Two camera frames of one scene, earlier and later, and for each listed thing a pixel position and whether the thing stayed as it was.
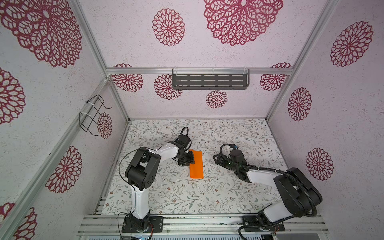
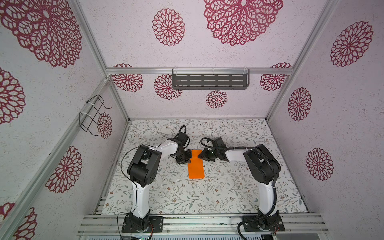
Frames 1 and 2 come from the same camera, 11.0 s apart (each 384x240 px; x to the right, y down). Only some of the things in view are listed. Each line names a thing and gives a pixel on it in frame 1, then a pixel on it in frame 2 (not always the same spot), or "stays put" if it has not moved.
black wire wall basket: x=91 y=114 stays put
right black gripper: x=220 y=158 -> x=204 y=152
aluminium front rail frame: x=97 y=224 stays put
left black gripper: x=191 y=160 stays put
